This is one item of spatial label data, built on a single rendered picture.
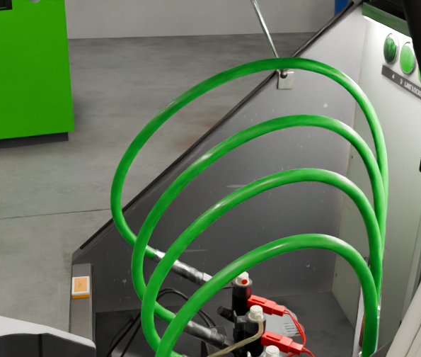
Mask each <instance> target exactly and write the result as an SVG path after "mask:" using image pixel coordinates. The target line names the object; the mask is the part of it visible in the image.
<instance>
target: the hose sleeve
mask: <svg viewBox="0 0 421 357"><path fill-rule="evenodd" d="M155 250H156V253H155V254H154V257H153V258H152V259H150V261H153V262H154V263H156V264H158V263H159V262H160V260H161V259H162V258H163V256H164V254H165V253H164V252H162V251H159V250H158V249H155ZM170 271H172V272H174V273H176V274H178V275H179V276H182V277H183V278H185V279H188V280H189V281H192V282H193V283H196V284H198V283H199V282H200V281H201V280H202V272H200V271H198V270H197V269H196V268H193V267H191V266H189V265H187V264H185V263H183V262H181V261H179V260H176V262H175V263H174V264H173V266H172V267H171V269H170Z"/></svg>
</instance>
